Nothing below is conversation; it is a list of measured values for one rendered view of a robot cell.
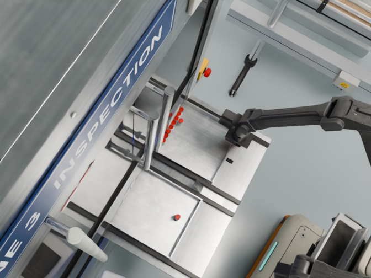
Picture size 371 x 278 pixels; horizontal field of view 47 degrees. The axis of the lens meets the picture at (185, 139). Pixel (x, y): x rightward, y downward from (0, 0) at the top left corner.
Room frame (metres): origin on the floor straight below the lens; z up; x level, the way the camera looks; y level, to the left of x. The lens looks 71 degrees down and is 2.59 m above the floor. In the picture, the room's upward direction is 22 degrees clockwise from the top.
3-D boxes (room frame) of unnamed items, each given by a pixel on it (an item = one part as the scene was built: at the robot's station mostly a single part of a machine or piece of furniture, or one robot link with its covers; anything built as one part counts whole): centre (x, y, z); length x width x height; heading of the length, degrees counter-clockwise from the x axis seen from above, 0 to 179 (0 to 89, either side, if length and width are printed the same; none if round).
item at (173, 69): (0.54, 0.10, 1.50); 0.43 x 0.01 x 0.59; 172
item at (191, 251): (0.43, -0.06, 0.87); 0.70 x 0.48 x 0.02; 172
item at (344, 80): (1.41, -0.72, 0.50); 0.12 x 0.05 x 0.09; 82
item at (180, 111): (0.62, 0.07, 0.90); 0.18 x 0.02 x 0.05; 173
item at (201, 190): (0.41, -0.17, 0.91); 0.14 x 0.03 x 0.06; 81
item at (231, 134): (0.65, -0.20, 1.01); 0.10 x 0.07 x 0.07; 82
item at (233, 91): (1.54, -0.21, 0.07); 0.50 x 0.08 x 0.14; 172
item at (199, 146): (0.61, -0.02, 0.90); 0.34 x 0.26 x 0.04; 83
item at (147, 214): (0.27, 0.03, 0.90); 0.34 x 0.26 x 0.04; 82
